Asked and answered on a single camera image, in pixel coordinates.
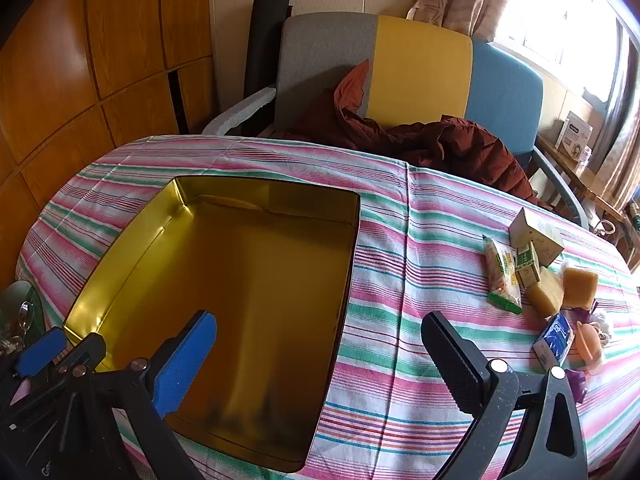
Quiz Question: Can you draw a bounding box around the striped tablecloth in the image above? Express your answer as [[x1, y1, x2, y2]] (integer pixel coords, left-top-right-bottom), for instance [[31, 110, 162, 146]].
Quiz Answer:
[[15, 135, 640, 480]]

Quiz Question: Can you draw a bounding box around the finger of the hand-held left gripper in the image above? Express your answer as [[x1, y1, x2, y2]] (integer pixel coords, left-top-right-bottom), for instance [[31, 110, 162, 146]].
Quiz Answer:
[[0, 327, 68, 411]]

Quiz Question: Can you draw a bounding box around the tan sponge block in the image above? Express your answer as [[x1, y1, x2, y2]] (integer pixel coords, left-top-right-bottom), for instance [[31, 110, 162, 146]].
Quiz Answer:
[[527, 265, 600, 319]]

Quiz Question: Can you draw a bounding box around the grey yellow blue armchair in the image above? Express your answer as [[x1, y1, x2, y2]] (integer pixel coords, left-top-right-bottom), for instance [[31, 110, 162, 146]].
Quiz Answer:
[[202, 12, 591, 231]]

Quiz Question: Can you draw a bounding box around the pink egg-shaped toy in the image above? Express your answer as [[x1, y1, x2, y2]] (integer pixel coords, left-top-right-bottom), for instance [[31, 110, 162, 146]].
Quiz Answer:
[[574, 320, 606, 372]]

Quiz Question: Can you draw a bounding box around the wooden wardrobe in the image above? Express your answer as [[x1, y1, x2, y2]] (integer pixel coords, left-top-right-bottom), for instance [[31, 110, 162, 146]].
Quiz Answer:
[[0, 0, 217, 286]]

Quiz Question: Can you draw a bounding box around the dark red jacket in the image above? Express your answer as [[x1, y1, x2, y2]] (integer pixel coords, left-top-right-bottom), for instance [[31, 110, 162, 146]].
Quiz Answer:
[[272, 59, 540, 207]]

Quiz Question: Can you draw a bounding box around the small green white box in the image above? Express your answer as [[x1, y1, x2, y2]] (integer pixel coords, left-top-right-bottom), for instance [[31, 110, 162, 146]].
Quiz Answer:
[[515, 242, 541, 289]]

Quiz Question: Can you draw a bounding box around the black rolled mat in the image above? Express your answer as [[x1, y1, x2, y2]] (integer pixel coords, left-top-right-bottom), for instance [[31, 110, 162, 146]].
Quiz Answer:
[[242, 0, 294, 137]]

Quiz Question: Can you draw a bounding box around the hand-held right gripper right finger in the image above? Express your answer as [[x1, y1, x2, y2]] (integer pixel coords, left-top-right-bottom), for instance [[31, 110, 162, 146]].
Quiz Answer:
[[421, 311, 589, 480]]

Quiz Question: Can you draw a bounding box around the grey-brown curtain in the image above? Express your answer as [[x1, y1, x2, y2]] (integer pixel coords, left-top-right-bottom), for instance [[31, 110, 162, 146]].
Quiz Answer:
[[590, 95, 640, 213]]

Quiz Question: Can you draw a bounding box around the white rope bundle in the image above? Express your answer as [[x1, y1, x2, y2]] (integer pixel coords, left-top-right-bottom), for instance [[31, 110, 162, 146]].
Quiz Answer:
[[590, 309, 617, 347]]

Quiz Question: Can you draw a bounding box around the beige carton box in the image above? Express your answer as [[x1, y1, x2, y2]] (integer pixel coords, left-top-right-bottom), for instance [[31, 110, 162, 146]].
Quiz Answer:
[[508, 207, 565, 267]]

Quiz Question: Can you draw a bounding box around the blue white packet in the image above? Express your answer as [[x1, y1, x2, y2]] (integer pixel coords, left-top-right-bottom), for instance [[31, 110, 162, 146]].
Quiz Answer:
[[532, 312, 575, 372]]

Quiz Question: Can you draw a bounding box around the window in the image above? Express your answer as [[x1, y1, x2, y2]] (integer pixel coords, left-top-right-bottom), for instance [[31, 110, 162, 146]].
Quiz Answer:
[[494, 0, 628, 103]]

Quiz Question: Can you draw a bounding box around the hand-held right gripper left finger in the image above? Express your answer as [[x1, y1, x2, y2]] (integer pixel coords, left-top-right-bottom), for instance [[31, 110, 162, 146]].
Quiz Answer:
[[55, 310, 218, 480]]

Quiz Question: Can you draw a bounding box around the maroon and gold tin box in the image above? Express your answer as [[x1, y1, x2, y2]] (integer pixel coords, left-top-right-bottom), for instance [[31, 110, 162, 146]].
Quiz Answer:
[[62, 175, 362, 473]]

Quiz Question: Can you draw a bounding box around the green yellow snack packet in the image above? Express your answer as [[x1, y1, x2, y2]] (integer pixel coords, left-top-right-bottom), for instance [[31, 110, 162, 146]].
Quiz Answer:
[[482, 234, 523, 315]]

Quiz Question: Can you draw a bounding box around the purple snack packet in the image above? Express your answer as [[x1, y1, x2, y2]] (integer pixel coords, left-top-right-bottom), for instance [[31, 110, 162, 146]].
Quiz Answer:
[[566, 367, 589, 404]]

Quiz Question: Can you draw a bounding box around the wooden side table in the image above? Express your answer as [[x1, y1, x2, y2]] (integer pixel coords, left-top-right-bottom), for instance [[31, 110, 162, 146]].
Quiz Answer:
[[536, 135, 627, 222]]

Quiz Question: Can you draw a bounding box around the white printed box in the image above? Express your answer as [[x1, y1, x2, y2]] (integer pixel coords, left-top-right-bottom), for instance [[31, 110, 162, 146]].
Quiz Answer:
[[554, 111, 594, 164]]

